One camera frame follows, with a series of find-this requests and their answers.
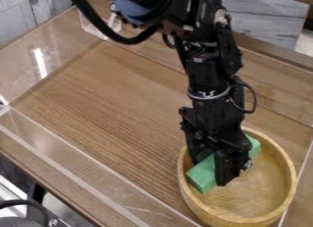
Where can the brown wooden bowl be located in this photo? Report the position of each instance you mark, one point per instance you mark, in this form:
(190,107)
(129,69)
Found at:
(254,199)

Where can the clear acrylic corner bracket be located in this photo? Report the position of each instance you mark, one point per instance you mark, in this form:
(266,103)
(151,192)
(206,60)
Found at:
(110,20)

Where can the clear acrylic tray wall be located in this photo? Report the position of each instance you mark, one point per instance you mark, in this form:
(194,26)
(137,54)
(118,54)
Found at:
(90,187)

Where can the green rectangular block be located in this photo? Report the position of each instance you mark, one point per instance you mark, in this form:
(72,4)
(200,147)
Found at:
(201,174)

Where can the black metal table frame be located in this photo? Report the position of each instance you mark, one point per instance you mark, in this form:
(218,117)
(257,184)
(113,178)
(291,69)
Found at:
(48,211)

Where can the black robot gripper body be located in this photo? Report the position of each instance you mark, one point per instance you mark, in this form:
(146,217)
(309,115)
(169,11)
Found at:
(218,115)

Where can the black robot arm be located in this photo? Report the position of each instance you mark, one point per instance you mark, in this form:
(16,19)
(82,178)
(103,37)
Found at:
(196,27)

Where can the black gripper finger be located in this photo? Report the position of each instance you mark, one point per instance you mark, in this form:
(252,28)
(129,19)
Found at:
(226,167)
(198,146)

